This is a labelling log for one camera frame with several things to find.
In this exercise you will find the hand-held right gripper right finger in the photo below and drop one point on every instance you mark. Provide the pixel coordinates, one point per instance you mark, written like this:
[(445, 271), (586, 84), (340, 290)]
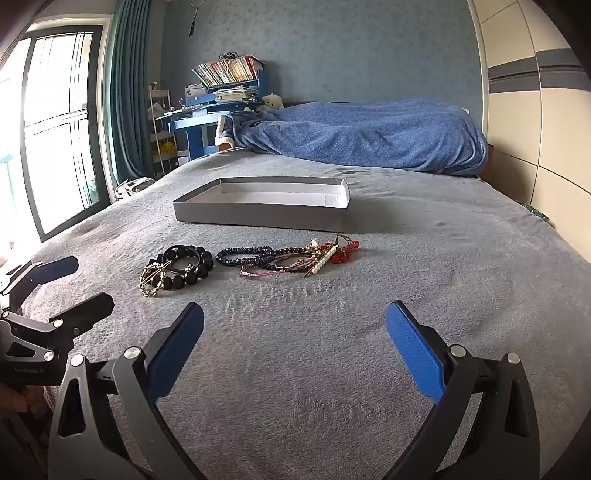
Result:
[(413, 350)]

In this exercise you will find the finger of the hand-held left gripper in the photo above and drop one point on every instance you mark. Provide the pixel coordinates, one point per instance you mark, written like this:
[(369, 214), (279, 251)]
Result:
[(55, 268), (87, 309)]

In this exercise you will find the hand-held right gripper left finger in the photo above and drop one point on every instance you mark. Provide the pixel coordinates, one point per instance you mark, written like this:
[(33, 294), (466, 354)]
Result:
[(178, 350)]

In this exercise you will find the pearl hair clip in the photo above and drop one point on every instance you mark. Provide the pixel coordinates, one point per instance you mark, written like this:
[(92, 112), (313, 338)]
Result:
[(323, 262)]

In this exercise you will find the grey cardboard box tray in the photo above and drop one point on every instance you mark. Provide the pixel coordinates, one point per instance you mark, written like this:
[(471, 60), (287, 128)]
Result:
[(277, 196)]

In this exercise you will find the person's left hand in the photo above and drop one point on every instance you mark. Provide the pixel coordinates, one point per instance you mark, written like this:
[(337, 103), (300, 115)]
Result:
[(16, 399)]

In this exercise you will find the white bag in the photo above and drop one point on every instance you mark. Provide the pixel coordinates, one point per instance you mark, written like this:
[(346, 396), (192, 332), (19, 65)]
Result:
[(134, 187)]

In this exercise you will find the black framed window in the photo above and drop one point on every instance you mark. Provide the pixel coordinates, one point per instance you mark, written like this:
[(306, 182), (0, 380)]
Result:
[(60, 129)]

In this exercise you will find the teal patterned cloth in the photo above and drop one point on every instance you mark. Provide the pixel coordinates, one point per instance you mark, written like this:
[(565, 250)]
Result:
[(538, 213)]

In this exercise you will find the blue desk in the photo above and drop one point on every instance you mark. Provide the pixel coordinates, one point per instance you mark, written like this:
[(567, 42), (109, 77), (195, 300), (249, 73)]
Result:
[(196, 138)]

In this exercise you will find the teal curtain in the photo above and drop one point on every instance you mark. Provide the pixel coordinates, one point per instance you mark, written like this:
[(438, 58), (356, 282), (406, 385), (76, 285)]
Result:
[(131, 92)]

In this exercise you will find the white trolley rack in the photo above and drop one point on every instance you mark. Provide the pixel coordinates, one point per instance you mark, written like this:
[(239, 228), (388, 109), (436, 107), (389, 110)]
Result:
[(159, 97)]

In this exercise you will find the blue fleece blanket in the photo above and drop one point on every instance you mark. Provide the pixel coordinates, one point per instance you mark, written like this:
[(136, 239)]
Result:
[(369, 134)]

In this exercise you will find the stack of papers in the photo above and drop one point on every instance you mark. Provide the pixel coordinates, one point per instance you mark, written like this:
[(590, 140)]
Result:
[(235, 94)]

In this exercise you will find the beige wardrobe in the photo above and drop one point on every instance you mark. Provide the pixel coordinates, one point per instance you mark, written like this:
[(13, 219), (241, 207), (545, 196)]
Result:
[(545, 129)]

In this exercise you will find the row of books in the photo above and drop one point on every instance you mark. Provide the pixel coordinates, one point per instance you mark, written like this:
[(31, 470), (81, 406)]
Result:
[(226, 70)]

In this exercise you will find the white plush toy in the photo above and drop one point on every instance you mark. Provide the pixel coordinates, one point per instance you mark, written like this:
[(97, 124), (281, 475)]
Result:
[(272, 101)]

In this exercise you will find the badminton racket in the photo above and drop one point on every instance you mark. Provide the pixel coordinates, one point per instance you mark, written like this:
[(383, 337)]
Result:
[(191, 23)]

